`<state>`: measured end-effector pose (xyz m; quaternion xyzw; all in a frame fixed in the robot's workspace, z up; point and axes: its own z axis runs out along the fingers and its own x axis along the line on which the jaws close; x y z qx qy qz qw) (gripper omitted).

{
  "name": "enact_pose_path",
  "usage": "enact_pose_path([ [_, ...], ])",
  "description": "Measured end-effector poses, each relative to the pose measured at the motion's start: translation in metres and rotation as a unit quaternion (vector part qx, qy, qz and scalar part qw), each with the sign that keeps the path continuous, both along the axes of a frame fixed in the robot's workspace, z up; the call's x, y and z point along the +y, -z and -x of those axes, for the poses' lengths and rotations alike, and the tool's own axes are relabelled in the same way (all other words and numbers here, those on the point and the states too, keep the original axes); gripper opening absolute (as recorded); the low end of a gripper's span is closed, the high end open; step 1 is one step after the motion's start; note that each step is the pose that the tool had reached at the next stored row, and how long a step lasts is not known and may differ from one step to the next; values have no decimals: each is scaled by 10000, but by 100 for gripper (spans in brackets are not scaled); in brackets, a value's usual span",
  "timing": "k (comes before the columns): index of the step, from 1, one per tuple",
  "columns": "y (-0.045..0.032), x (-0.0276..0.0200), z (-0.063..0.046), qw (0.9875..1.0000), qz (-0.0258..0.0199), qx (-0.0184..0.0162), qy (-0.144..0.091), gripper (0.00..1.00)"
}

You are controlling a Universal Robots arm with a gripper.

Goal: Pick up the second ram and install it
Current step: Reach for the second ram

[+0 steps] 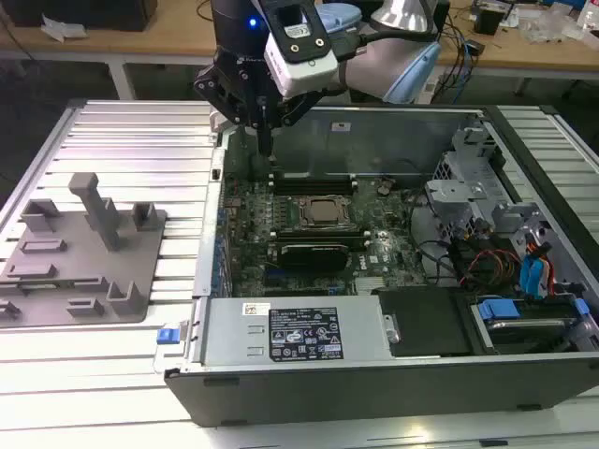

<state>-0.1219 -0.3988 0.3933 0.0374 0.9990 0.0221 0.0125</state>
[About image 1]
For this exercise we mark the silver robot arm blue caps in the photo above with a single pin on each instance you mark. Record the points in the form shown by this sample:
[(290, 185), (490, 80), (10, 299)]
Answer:
[(369, 70)]

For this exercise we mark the black RAM slot bank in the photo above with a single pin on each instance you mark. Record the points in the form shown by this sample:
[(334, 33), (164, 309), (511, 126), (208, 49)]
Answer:
[(309, 183), (318, 236)]

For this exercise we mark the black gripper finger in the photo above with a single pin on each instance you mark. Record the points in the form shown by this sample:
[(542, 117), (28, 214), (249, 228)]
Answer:
[(210, 84), (299, 110)]

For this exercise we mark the silver metal drive cage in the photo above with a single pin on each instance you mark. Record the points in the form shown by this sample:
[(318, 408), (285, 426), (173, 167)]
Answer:
[(456, 192)]

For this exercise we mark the black bay cover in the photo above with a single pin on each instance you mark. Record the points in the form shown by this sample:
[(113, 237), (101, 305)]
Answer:
[(421, 322)]

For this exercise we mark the hard disk in blue carrier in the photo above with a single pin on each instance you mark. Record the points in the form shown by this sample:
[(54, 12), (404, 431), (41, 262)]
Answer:
[(498, 311)]

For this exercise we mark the crumpled white paper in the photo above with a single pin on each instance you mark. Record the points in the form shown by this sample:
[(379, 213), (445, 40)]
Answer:
[(61, 30)]

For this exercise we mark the large black box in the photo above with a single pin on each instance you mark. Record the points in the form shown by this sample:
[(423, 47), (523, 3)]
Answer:
[(70, 14)]

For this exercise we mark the green motherboard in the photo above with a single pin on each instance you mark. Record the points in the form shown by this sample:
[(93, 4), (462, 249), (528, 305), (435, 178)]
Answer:
[(398, 234)]

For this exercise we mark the silver CPU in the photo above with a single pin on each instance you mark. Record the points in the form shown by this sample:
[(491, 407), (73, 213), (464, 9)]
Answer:
[(325, 210)]

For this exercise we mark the wooden desk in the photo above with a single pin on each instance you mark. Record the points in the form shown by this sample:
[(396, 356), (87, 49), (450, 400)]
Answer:
[(140, 44)]

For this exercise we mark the blue case latch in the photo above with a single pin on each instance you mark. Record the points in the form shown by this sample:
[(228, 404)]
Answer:
[(168, 337)]

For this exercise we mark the round coin battery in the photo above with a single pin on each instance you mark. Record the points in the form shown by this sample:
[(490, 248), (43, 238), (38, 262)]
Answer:
[(384, 189)]

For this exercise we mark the black graphics card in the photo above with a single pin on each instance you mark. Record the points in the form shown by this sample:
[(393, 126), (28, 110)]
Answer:
[(313, 257)]

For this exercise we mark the small black device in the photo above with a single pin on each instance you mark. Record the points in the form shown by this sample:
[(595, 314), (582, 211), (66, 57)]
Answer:
[(489, 21)]

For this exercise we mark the silver wrist camera black mount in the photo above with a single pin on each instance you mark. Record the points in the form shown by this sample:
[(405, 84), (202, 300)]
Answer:
[(304, 70)]

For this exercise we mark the silver chipset heat sink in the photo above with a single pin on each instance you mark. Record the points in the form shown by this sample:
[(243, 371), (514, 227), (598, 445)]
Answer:
[(372, 285)]

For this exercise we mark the black open PC case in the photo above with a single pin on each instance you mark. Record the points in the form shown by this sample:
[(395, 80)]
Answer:
[(327, 397)]

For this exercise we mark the grey parts rack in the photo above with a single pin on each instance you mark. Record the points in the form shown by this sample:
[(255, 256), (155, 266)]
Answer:
[(70, 262)]

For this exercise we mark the silver case latch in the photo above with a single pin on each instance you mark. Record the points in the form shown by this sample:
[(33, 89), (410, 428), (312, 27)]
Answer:
[(217, 122)]

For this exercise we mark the grey power supply unit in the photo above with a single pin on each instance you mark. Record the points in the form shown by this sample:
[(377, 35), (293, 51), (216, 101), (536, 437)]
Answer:
[(234, 327)]

